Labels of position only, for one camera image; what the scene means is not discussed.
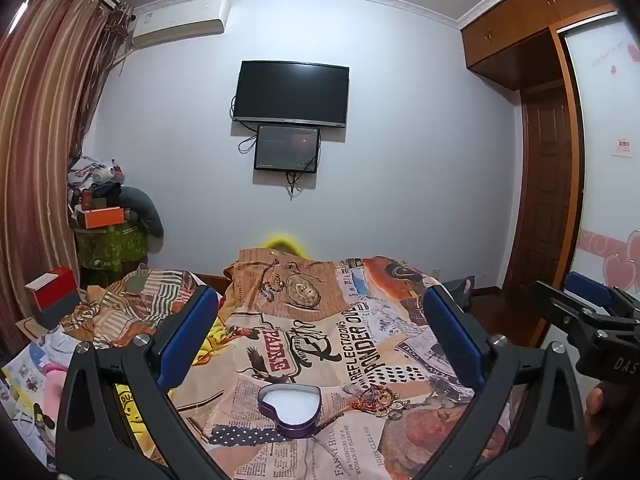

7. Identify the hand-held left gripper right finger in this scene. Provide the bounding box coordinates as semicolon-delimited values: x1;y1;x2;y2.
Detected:
422;284;587;480

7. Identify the small black monitor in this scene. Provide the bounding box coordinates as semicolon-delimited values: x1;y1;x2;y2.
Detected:
253;124;321;174

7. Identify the wooden overhead cabinet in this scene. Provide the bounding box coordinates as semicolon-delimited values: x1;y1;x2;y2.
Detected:
460;0;621;92

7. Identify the wooden bed footboard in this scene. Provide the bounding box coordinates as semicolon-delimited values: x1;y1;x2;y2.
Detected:
192;272;226;292

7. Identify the person's right hand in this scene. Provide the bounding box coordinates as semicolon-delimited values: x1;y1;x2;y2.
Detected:
585;387;608;446

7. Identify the white heart print wardrobe door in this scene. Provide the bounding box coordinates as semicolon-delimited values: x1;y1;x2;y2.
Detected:
560;7;640;301

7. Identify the white air conditioner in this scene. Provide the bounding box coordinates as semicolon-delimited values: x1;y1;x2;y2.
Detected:
131;0;231;50

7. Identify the yellow fleece blanket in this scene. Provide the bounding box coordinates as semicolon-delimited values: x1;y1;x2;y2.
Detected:
112;317;228;461

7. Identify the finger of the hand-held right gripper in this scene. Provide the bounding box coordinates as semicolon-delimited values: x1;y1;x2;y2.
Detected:
529;280;608;341
565;271;640;317

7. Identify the pink plush cloth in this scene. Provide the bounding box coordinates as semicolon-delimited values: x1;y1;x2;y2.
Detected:
27;360;68;416

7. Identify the green patterned cloth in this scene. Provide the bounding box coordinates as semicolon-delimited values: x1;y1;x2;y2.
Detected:
74;222;148;271

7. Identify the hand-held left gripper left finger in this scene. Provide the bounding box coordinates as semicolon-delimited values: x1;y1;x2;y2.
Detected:
55;285;236;480

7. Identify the orange box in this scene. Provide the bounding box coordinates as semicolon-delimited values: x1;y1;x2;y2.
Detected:
82;206;126;230

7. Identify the dark cloth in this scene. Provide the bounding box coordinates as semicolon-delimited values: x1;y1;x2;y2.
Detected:
442;275;476;311

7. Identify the brown striped curtain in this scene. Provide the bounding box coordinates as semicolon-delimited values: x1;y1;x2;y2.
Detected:
0;0;133;356

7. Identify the printed newspaper pattern blanket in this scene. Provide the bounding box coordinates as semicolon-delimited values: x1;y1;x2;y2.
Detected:
170;247;521;480

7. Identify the yellow plush object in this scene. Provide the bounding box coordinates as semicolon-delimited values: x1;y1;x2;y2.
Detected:
265;232;301;256

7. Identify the purple heart-shaped tin box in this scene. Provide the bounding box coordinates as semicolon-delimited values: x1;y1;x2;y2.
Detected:
258;385;321;439

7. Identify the striped orange quilt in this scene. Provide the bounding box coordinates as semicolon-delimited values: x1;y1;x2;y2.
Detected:
65;267;221;351

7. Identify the white cartoon print cloth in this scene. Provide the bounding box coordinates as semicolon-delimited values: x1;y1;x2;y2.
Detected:
0;330;71;471

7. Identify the pile of clothes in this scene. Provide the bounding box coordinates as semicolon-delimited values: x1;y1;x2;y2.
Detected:
67;156;126;211

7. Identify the red and white box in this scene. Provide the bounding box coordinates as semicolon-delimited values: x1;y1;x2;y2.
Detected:
25;267;81;328

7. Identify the black wall television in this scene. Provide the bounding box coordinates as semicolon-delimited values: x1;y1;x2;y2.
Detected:
231;60;350;128

